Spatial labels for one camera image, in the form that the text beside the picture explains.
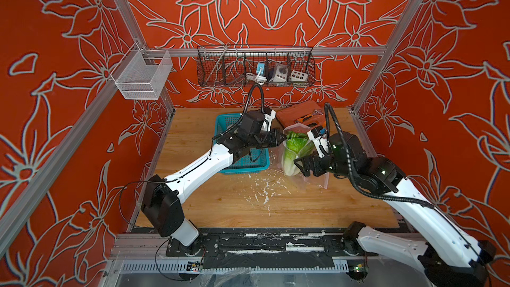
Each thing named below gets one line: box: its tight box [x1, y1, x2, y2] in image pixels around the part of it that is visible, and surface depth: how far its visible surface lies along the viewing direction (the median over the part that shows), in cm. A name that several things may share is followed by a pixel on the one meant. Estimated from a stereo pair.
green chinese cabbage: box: [282, 130, 315, 177], surface depth 72 cm
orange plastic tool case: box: [275, 99, 326, 128], surface depth 112 cm
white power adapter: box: [272, 63, 289, 83], surface depth 93 cm
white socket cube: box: [290, 69, 309, 82], surface depth 96 cm
